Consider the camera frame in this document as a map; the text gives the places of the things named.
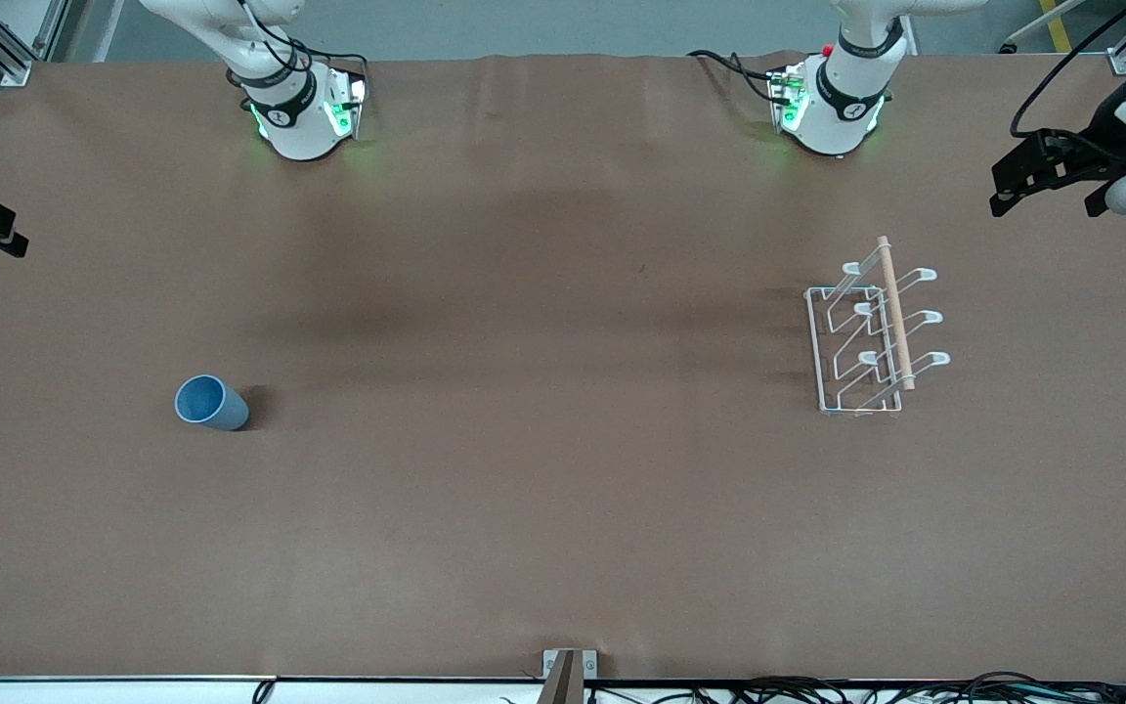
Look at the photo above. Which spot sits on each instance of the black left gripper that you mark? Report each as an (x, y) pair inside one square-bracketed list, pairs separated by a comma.
[(1104, 135)]

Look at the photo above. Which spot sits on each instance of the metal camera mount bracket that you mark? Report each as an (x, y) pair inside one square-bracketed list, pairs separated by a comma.
[(555, 665)]

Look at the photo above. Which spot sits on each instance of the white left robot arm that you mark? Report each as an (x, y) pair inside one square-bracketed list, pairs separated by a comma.
[(842, 108)]

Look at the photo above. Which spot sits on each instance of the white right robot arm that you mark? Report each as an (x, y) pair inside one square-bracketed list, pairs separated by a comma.
[(299, 127)]

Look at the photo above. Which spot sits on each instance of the blue plastic cup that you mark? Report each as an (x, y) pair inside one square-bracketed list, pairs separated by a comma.
[(216, 406)]

